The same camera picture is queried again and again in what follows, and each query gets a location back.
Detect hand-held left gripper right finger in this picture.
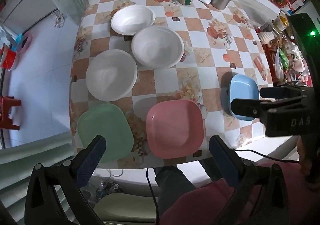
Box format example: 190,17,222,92
209,135,292,225

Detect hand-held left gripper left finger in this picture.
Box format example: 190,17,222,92
24,135,107,225

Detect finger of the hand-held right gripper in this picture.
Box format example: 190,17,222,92
259,85,310,100
230,98,272,119

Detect blue square plate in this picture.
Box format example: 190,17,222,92
228,74,259,122

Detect green square plate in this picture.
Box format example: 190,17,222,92
77,103,134,163

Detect pink square plate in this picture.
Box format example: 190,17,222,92
146,100,204,159

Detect white foam bowl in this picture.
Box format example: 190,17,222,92
86,49,138,102
131,26,185,69
111,5,156,36

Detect person's right hand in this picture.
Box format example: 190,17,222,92
297,137,320,183

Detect cluttered pile of packets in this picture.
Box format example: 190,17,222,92
271,36,314,86

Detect white ribbed dish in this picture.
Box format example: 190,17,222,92
258,30,276,46

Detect person's dark trousers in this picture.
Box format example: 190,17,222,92
153,157,225,218

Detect beige seat cushion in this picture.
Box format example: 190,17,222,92
96,193,160,223

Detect yellow-lidded jar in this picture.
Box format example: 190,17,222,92
272,15,290,33

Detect checkered tablecloth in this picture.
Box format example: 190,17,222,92
69,0,275,169

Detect red plastic stool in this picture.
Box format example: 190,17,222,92
0,96,22,130

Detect white cabinet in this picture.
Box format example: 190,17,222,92
0,0,60,36

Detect tangle of white cords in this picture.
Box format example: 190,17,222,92
82,169,124,202

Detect black cable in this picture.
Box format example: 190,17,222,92
234,149,300,164
146,167,160,225

